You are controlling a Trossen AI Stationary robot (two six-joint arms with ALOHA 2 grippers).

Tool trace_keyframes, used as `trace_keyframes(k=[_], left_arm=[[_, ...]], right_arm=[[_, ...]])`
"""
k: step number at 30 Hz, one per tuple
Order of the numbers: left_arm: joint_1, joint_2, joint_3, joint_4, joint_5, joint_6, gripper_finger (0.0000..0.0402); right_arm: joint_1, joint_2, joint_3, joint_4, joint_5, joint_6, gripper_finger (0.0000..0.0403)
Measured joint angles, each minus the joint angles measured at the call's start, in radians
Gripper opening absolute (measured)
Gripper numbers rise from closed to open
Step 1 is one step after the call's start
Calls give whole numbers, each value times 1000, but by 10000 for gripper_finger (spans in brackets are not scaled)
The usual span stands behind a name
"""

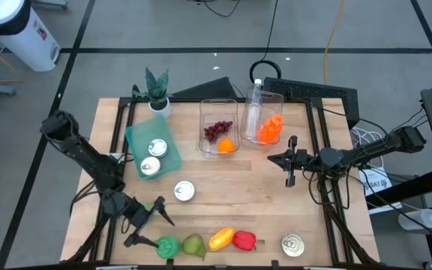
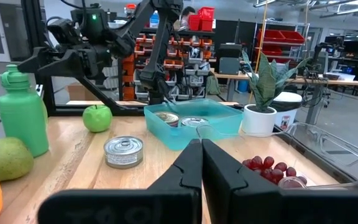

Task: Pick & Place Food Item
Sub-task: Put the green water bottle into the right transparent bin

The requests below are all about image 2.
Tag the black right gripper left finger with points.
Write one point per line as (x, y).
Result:
(135, 208)

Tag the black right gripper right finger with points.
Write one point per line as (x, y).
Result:
(259, 208)

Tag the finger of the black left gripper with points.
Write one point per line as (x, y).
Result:
(67, 67)
(37, 59)

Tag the red grape bunch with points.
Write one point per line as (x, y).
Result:
(266, 165)

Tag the gold-lidded tin can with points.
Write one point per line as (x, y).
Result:
(166, 117)

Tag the silver tin can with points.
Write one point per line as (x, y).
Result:
(193, 121)
(123, 149)

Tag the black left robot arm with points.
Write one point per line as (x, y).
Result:
(157, 62)

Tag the black background robot arm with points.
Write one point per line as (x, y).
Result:
(328, 49)

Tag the cardboard box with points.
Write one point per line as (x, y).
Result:
(78, 91)

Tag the green apple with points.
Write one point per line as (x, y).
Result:
(97, 119)

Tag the blue bottle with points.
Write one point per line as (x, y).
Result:
(154, 20)

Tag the teal plastic bin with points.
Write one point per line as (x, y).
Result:
(166, 137)

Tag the snake plant in white pot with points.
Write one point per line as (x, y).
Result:
(259, 121)

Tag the white trash can black liner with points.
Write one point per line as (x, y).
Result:
(291, 118)

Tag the shelf rack with small bins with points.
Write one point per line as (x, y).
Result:
(194, 65)

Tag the clear plastic bin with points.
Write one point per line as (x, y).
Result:
(337, 149)

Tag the person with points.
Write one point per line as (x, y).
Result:
(187, 14)

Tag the green pear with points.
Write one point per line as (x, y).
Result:
(6, 160)

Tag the red storage bins stack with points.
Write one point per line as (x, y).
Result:
(205, 18)

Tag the green bag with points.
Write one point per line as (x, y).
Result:
(213, 85)

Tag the blue bucket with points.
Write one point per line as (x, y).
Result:
(243, 86)

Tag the black and grey box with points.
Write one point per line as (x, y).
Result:
(229, 59)

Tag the wooden top desk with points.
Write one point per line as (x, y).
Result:
(322, 81)

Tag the shelf with red bins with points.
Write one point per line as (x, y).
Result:
(278, 35)

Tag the black metal rig frame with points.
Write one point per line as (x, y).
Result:
(33, 25)

